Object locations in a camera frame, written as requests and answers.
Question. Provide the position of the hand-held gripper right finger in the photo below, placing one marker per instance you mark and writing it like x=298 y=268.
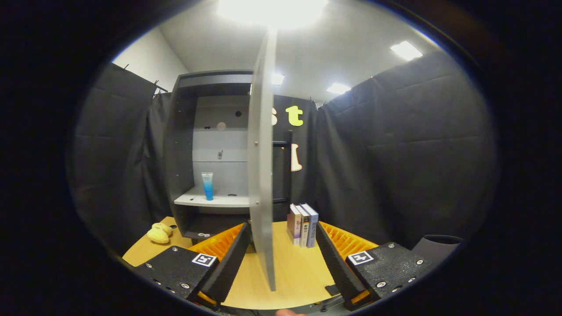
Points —
x=336 y=267

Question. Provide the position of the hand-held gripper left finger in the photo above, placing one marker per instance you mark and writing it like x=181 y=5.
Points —
x=232 y=263

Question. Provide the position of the blue white cosmetic tube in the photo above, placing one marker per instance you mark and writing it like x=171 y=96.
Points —
x=208 y=186

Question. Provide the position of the blue grey spine book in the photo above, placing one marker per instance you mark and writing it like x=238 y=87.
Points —
x=313 y=226

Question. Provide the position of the white spine book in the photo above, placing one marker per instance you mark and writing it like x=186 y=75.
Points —
x=304 y=228

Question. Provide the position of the white cabinet shelf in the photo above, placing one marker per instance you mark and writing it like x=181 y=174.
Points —
x=219 y=201

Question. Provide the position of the yellow plush toy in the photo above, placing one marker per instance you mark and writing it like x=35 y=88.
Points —
x=159 y=234

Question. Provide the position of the black backdrop cloth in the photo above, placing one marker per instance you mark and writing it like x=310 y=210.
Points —
x=114 y=162
x=404 y=153
x=305 y=175

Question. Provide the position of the dark grey cabinet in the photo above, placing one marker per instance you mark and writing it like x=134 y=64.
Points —
x=180 y=153

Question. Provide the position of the rectangular ceiling light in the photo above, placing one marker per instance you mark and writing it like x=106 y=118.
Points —
x=406 y=50
x=278 y=79
x=338 y=88

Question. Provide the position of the large bright ceiling light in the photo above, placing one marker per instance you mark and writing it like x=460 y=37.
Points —
x=272 y=11

